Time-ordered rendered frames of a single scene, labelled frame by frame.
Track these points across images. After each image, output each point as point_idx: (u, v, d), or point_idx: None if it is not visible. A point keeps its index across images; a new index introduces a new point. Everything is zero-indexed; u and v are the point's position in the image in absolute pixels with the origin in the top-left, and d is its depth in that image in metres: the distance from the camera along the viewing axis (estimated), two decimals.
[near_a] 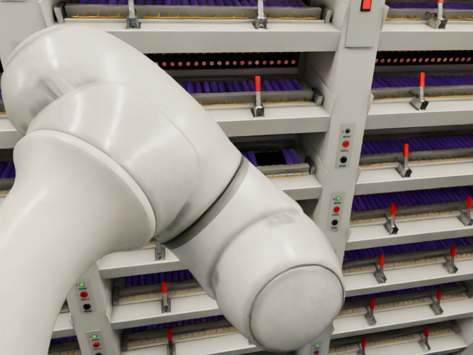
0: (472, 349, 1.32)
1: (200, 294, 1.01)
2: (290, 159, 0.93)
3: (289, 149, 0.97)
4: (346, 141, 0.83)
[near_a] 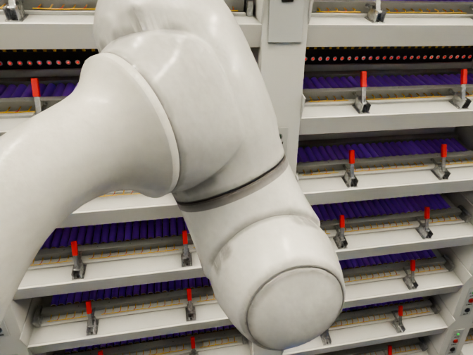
0: None
1: (132, 313, 0.93)
2: None
3: None
4: None
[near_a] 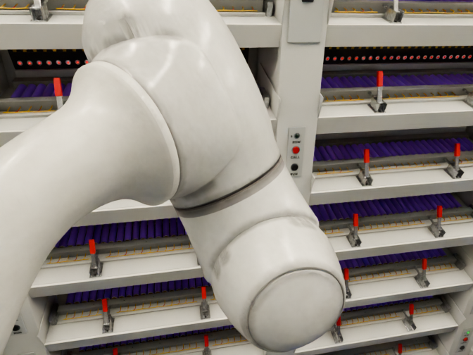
0: None
1: (147, 311, 0.94)
2: None
3: None
4: (296, 147, 0.75)
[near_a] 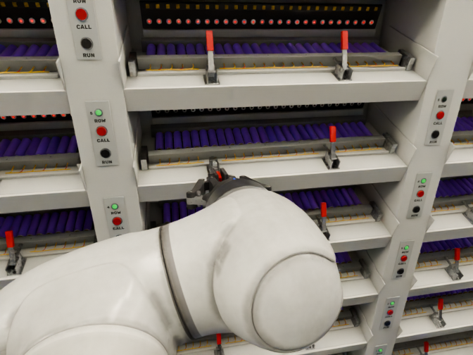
0: None
1: None
2: (362, 132, 0.81)
3: (358, 122, 0.85)
4: (441, 112, 0.71)
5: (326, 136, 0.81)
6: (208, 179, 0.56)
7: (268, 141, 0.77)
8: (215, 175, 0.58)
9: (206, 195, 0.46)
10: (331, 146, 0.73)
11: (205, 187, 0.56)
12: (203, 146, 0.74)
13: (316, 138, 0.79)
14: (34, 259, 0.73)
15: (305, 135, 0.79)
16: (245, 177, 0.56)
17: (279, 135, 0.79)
